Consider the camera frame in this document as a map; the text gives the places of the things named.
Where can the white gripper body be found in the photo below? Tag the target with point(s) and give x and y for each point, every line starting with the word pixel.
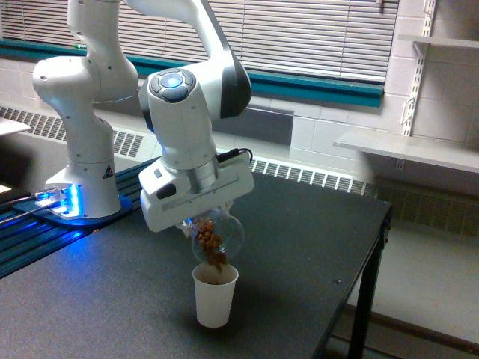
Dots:
pixel 169 196

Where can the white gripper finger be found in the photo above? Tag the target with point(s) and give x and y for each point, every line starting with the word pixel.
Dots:
pixel 224 209
pixel 188 228

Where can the brown nuts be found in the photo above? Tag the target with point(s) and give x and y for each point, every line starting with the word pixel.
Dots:
pixel 208 242

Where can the clear plastic cup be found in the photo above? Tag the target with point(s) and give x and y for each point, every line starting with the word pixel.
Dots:
pixel 231 230

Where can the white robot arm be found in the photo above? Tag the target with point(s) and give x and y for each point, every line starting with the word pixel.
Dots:
pixel 179 105

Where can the white paper cup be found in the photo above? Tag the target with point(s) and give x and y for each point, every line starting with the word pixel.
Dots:
pixel 214 292

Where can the teal window sill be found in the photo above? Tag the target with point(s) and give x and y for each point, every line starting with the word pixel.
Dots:
pixel 278 84

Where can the white board at left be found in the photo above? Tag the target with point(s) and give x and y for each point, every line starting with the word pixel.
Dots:
pixel 8 127

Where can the black table leg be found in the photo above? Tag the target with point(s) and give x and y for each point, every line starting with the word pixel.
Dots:
pixel 367 291

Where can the window blinds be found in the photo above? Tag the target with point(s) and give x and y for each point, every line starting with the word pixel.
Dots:
pixel 340 39

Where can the white baseboard radiator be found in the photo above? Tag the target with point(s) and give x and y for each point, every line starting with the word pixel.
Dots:
pixel 457 216

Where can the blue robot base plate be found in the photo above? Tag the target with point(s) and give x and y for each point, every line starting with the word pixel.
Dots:
pixel 89 223

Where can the black slotted aluminium rail base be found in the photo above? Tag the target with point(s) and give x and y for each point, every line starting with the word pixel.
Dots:
pixel 32 237

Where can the lower white wall shelf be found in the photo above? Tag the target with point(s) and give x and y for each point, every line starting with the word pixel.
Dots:
pixel 455 156

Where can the white wall shelf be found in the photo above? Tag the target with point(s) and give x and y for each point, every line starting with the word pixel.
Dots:
pixel 455 156
pixel 440 41

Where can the upper white wall shelf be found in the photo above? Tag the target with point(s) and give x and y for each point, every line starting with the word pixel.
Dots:
pixel 440 41

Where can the white shelf rail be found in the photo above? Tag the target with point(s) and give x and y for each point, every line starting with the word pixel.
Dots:
pixel 420 47

